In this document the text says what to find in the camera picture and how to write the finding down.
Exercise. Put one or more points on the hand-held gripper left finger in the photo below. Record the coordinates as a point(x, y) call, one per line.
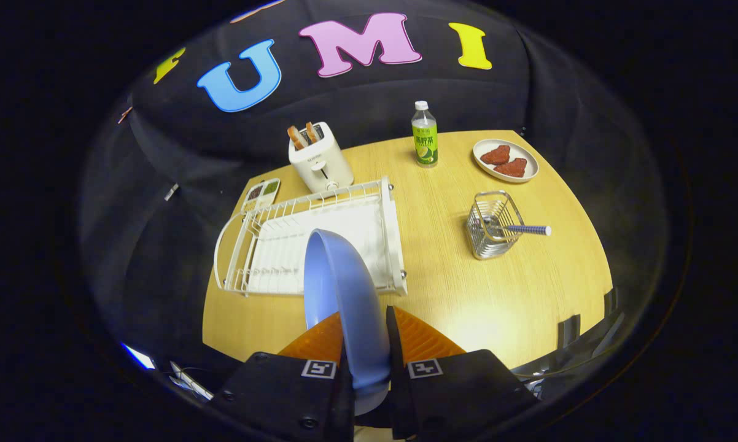
point(283, 393)

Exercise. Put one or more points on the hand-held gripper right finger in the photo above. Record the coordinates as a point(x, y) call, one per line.
point(395, 380)

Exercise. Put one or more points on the blue plate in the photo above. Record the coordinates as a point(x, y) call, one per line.
point(344, 294)

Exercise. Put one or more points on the white divided condiment dish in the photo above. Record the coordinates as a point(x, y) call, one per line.
point(261, 192)

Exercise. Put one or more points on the white oval plate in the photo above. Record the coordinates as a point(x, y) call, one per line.
point(524, 149)

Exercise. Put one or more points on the white toaster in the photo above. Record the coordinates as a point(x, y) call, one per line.
point(320, 166)

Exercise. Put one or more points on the white clip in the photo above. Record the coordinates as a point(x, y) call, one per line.
point(171, 191)

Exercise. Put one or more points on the green label drink bottle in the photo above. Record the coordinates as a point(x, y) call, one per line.
point(425, 144)

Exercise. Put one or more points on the red meat piece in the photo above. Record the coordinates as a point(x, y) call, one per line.
point(511, 168)
point(497, 155)

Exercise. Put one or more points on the toast slice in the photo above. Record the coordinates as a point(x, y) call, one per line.
point(296, 137)
point(312, 132)

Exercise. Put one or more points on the black backdrop cloth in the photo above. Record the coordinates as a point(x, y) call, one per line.
point(369, 98)

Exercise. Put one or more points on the red clip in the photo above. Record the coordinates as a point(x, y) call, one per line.
point(124, 115)

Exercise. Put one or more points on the black metal frame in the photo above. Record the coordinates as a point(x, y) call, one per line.
point(568, 331)

